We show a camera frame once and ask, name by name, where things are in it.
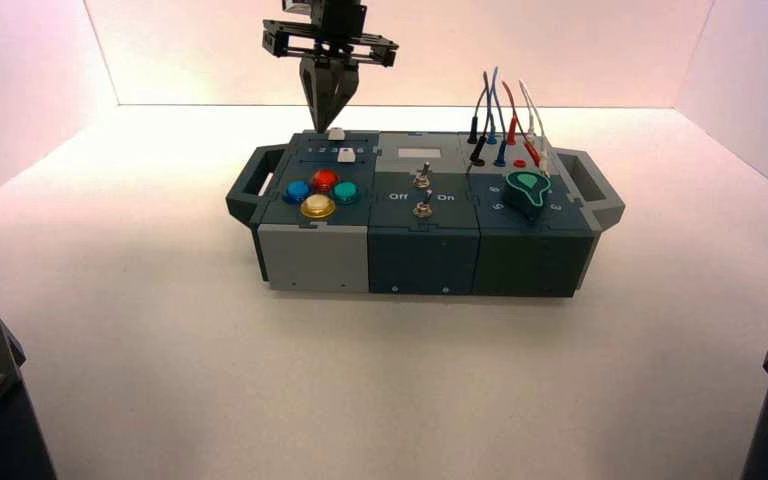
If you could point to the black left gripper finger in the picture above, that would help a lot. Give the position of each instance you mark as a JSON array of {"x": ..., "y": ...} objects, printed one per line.
[
  {"x": 316, "y": 96},
  {"x": 347, "y": 79}
]

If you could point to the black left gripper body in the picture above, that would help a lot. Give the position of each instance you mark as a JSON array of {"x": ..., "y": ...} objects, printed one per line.
[{"x": 341, "y": 23}]

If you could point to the white slider knob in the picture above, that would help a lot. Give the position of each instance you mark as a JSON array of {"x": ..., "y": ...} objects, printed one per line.
[
  {"x": 345, "y": 156},
  {"x": 336, "y": 134}
]

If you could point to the red dome push button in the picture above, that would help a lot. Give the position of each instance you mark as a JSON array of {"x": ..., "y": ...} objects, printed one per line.
[{"x": 324, "y": 179}]

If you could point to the blue dome push button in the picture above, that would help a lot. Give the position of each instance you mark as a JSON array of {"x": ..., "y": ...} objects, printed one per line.
[{"x": 296, "y": 193}]

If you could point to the small grey display screen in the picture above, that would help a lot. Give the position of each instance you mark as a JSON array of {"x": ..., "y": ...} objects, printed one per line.
[{"x": 414, "y": 153}]

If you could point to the green dome push button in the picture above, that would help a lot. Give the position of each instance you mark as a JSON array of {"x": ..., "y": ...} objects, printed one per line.
[{"x": 345, "y": 193}]

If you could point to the yellow dome push button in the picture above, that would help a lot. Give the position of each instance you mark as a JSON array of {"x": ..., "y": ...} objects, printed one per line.
[{"x": 317, "y": 207}]

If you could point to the dark teal control box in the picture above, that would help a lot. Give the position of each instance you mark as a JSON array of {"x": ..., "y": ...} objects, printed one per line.
[{"x": 424, "y": 255}]

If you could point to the green pointer rotary knob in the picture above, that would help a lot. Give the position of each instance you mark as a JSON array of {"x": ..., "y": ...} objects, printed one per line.
[{"x": 524, "y": 191}]

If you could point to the metal toggle switch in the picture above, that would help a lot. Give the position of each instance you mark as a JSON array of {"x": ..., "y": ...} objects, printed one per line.
[
  {"x": 422, "y": 177},
  {"x": 423, "y": 209}
]

